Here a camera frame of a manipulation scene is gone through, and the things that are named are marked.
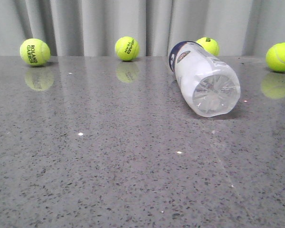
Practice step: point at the Roland Garros tennis ball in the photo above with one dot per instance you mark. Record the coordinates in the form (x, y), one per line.
(35, 52)

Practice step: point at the Wilson tennis ball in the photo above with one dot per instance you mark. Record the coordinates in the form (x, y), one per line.
(210, 45)

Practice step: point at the white blue tennis ball can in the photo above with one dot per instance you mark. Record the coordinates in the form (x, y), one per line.
(208, 85)

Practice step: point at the plain yellow tennis ball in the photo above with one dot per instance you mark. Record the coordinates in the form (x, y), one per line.
(275, 57)

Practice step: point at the grey pleated curtain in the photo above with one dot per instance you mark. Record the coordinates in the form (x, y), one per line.
(92, 27)

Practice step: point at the Head Team tennis ball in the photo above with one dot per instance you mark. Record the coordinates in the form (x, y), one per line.
(127, 48)

